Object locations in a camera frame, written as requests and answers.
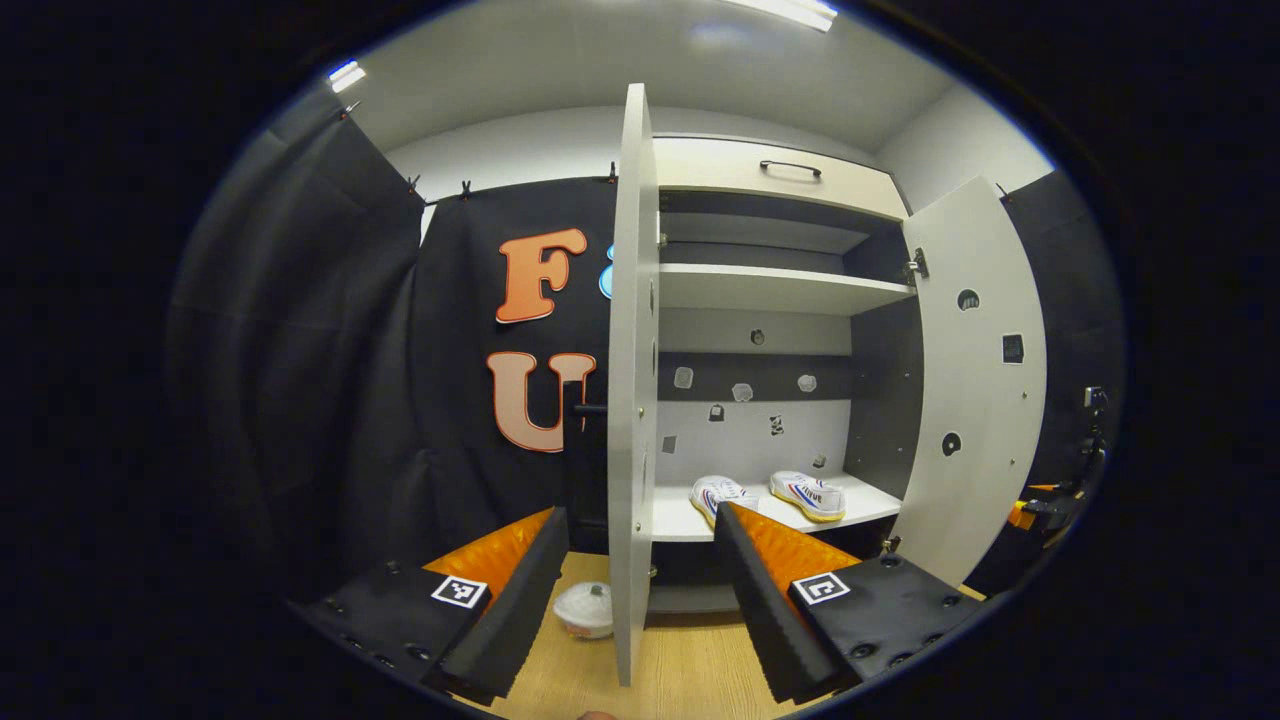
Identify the white cabinet drawer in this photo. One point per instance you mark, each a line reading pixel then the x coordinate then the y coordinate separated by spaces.
pixel 720 170

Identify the ceiling light panel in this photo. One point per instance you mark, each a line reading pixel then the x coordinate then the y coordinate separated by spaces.
pixel 346 76
pixel 790 12

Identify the white canvas shoe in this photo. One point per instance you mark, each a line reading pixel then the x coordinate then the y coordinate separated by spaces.
pixel 722 492
pixel 810 495

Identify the white shoe cabinet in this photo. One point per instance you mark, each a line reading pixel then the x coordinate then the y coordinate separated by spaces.
pixel 760 290

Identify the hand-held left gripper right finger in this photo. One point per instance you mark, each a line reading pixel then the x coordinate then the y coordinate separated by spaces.
pixel 755 610

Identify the white lidded bowl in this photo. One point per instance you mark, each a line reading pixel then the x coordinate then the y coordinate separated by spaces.
pixel 583 610

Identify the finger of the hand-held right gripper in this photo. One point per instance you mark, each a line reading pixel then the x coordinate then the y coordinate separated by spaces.
pixel 1022 516

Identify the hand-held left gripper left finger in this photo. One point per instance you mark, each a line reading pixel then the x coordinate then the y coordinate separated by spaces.
pixel 520 610

